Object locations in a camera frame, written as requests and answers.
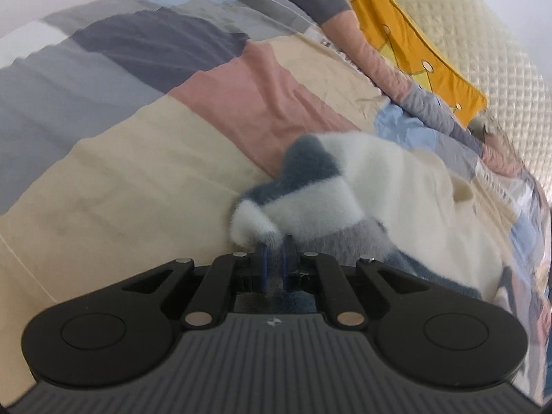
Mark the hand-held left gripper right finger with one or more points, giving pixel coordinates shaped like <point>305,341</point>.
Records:
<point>288,263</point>

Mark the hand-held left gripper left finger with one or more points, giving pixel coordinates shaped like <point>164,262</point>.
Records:
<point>263,267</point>

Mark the cream fluffy striped sweater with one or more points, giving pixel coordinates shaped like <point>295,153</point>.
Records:
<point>388,189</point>

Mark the patchwork quilt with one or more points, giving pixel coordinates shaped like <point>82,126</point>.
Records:
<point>151,138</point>

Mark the yellow crown print pillow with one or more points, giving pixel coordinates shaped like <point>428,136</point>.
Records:
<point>414,51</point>

